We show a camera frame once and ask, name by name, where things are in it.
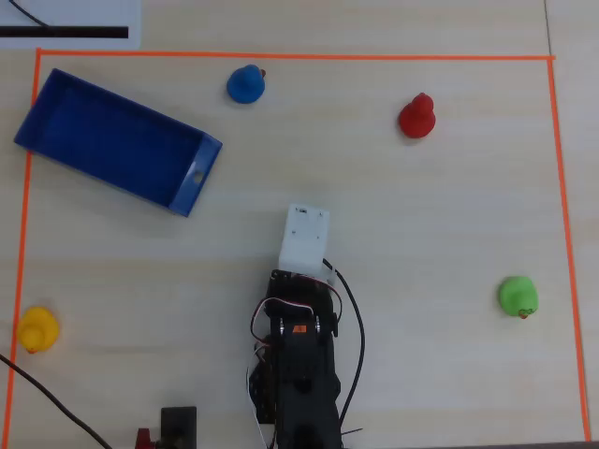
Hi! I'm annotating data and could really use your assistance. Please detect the green rubber duck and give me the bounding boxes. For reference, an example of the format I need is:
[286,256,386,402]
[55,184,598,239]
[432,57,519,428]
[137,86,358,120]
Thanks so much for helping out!
[497,275,539,321]

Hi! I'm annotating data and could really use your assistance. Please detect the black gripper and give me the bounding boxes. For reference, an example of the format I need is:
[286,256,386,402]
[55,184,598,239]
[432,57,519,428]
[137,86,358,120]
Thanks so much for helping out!
[268,268,329,295]

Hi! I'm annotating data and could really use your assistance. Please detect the red rubber duck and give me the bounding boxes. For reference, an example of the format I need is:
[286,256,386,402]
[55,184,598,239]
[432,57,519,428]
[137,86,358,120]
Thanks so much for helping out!
[398,92,437,139]

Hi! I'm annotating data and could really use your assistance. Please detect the orange tape strip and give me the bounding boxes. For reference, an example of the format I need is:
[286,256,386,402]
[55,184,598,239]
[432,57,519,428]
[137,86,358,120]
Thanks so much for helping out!
[1,49,44,449]
[546,58,592,443]
[36,48,557,63]

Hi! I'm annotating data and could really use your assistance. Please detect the red white servo wire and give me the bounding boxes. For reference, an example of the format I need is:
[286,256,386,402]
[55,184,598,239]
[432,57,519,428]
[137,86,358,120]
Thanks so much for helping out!
[244,344,278,449]
[249,274,344,350]

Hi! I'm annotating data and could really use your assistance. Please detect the yellow rubber duck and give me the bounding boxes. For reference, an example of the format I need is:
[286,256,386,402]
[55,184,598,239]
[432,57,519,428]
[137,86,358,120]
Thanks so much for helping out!
[17,306,61,355]

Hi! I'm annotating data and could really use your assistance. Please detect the black table clamp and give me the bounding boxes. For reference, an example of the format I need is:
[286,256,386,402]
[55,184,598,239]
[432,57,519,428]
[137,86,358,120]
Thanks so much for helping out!
[159,406,198,449]

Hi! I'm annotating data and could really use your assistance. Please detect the blue rubber duck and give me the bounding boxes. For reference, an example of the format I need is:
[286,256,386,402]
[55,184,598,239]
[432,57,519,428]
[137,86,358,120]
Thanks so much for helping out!
[226,64,268,105]

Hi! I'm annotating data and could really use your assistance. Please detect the white paper sheet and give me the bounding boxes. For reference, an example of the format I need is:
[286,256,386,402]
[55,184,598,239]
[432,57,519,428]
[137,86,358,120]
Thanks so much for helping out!
[0,0,143,50]

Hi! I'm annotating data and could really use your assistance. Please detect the black cable on table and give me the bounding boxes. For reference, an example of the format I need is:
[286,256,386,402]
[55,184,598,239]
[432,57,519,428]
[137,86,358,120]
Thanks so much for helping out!
[0,353,114,449]

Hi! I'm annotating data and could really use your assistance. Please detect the blue plastic box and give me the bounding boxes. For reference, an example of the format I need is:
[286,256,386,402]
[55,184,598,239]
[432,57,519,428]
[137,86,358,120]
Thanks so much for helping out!
[13,67,224,219]

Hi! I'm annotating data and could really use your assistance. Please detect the thin black cable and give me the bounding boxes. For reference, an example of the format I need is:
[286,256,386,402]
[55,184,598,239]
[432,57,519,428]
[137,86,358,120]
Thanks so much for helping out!
[7,0,53,30]

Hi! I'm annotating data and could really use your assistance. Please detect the thick black camera cable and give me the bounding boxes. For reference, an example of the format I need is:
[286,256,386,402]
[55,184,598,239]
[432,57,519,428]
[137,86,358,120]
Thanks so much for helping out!
[322,257,367,425]

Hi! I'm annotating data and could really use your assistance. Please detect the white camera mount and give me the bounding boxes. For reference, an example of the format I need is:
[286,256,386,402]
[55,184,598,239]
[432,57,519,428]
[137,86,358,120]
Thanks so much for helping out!
[277,202,338,286]

